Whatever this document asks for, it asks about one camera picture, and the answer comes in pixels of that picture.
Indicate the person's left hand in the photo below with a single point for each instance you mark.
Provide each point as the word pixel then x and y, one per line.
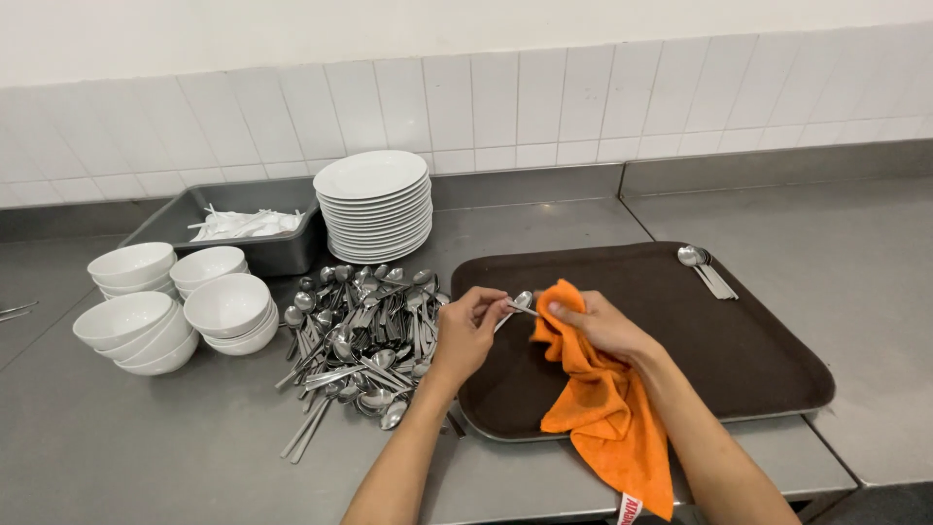
pixel 459 339

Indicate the person's right hand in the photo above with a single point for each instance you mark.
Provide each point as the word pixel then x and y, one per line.
pixel 609 328

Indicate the single steel teaspoon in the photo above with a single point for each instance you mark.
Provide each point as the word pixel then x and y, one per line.
pixel 523 309
pixel 522 299

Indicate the orange microfibre cloth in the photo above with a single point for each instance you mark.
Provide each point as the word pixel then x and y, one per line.
pixel 605 408

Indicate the pile of metal cutlery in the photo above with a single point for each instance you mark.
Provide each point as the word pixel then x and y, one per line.
pixel 364 343

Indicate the small stack of wiped spoons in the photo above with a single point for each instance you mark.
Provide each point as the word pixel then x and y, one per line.
pixel 703 270

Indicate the dark brown serving tray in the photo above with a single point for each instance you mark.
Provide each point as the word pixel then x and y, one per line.
pixel 729 343

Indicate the stack of white plates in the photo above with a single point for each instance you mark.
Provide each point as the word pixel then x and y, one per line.
pixel 372 200

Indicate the grey plastic tub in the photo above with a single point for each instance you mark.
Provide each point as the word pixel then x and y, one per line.
pixel 270 248

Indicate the stacks of white bowls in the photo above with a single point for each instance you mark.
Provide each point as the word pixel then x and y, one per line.
pixel 226 306

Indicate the heap of white plastic utensils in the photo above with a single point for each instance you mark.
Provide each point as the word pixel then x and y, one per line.
pixel 244 224

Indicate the metal tongs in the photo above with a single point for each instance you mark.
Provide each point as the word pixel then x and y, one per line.
pixel 16 310

